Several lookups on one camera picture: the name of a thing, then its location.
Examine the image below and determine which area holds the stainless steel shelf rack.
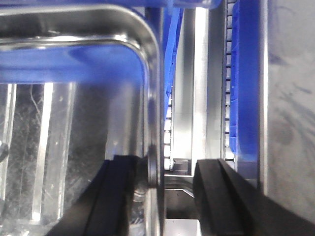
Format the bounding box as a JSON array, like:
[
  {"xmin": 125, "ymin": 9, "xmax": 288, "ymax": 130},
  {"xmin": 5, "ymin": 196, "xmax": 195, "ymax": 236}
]
[{"xmin": 163, "ymin": 0, "xmax": 315, "ymax": 236}]

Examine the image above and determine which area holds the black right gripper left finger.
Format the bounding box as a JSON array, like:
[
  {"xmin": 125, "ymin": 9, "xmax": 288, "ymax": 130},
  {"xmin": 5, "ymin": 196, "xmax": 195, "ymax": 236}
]
[{"xmin": 48, "ymin": 155, "xmax": 147, "ymax": 236}]

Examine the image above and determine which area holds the blue bin lower right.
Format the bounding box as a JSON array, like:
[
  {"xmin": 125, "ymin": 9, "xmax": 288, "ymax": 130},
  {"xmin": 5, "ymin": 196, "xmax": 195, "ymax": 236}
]
[{"xmin": 229, "ymin": 0, "xmax": 259, "ymax": 162}]

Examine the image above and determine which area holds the large blue plastic crate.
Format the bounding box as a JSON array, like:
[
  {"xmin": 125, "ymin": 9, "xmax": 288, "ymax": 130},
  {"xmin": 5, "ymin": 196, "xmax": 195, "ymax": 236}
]
[{"xmin": 144, "ymin": 0, "xmax": 221, "ymax": 9}]

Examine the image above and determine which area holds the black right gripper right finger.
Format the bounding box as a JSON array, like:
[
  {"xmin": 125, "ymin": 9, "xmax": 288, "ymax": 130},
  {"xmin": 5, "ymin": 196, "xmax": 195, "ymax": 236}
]
[{"xmin": 193, "ymin": 159, "xmax": 315, "ymax": 236}]

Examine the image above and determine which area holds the blue bin lower middle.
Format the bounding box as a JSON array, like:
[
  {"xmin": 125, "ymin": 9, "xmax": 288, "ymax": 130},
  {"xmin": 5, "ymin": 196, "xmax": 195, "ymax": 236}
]
[{"xmin": 162, "ymin": 7, "xmax": 184, "ymax": 119}]

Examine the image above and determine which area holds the silver metal tray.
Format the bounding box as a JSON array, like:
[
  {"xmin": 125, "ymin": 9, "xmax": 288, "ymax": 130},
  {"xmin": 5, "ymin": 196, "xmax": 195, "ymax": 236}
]
[{"xmin": 0, "ymin": 4, "xmax": 165, "ymax": 236}]

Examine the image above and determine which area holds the blue bin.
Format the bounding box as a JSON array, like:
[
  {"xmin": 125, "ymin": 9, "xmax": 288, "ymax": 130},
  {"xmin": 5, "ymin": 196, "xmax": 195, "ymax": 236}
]
[
  {"xmin": 162, "ymin": 7, "xmax": 184, "ymax": 119},
  {"xmin": 229, "ymin": 0, "xmax": 259, "ymax": 162}
]

